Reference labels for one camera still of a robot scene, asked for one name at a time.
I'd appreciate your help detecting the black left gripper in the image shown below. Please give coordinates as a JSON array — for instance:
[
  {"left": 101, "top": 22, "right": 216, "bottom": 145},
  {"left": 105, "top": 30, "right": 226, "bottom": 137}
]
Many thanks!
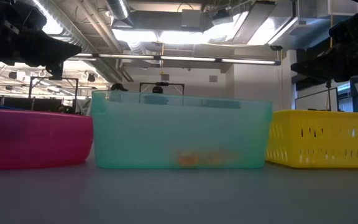
[{"left": 0, "top": 0, "right": 83, "bottom": 81}]

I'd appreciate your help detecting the orange toy pumpkin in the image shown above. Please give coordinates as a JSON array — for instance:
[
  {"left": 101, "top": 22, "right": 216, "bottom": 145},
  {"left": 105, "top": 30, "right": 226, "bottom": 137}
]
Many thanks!
[{"left": 177, "top": 152, "right": 199, "bottom": 167}]

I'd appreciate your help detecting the thin black pole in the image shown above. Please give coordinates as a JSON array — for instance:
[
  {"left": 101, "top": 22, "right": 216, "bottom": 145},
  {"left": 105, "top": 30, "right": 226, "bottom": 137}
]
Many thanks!
[{"left": 325, "top": 80, "right": 333, "bottom": 111}]

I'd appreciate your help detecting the white board panel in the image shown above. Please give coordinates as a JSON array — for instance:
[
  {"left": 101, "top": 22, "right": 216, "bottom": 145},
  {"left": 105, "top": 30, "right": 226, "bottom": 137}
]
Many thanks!
[{"left": 295, "top": 86, "right": 339, "bottom": 112}]

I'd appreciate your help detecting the yellow perforated plastic basket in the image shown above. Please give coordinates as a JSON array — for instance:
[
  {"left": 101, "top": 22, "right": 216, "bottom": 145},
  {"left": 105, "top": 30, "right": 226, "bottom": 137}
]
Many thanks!
[{"left": 265, "top": 109, "right": 358, "bottom": 169}]

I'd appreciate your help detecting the pink round plastic bowl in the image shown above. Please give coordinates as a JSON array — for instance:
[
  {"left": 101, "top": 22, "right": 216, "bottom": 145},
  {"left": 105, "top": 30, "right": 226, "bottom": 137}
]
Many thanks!
[{"left": 0, "top": 108, "right": 94, "bottom": 170}]

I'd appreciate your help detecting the long ceiling light bar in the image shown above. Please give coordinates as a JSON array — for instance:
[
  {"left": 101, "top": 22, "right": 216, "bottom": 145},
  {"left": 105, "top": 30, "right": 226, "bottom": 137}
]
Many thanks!
[{"left": 68, "top": 52, "right": 282, "bottom": 66}]

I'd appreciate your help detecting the grey ceiling air unit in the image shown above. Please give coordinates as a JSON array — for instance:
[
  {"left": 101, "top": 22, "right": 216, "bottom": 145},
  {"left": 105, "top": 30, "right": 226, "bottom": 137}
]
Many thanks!
[{"left": 181, "top": 8, "right": 214, "bottom": 32}]

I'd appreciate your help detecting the teal translucent plastic bin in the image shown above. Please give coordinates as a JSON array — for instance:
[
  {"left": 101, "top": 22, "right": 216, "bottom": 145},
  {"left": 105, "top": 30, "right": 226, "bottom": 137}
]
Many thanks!
[{"left": 91, "top": 90, "right": 273, "bottom": 170}]

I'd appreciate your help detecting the black metal rig frame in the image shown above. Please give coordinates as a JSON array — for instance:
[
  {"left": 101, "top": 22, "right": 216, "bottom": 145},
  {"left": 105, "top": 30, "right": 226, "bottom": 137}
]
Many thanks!
[{"left": 28, "top": 77, "right": 80, "bottom": 110}]

